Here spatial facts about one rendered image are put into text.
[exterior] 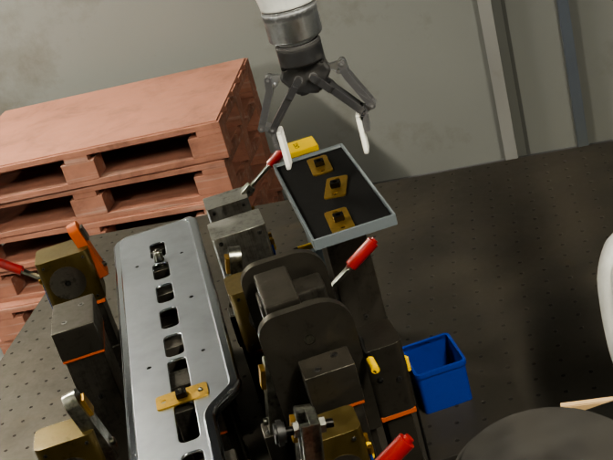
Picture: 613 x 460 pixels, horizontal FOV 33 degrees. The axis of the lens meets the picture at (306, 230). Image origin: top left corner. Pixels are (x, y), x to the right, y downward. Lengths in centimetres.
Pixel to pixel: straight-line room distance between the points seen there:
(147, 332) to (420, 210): 106
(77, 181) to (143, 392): 202
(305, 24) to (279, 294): 45
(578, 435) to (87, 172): 328
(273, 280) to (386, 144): 288
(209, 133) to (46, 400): 135
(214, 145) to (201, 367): 184
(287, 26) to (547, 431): 130
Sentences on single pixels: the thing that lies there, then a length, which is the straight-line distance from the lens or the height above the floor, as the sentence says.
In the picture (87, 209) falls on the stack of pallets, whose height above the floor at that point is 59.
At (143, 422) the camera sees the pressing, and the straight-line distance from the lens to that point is 162.
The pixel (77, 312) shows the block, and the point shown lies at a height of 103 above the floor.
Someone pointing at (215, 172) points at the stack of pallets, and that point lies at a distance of 350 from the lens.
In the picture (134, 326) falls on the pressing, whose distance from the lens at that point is 189.
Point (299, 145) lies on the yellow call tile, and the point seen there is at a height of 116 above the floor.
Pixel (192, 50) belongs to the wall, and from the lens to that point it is 429.
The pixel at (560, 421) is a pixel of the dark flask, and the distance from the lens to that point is 40.
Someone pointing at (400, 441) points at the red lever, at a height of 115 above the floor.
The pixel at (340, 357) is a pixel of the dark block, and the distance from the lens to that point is 138.
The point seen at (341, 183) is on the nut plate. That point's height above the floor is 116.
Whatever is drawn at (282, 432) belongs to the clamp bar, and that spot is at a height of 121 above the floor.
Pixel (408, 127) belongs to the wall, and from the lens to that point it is 429.
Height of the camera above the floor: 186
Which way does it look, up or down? 25 degrees down
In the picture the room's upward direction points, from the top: 16 degrees counter-clockwise
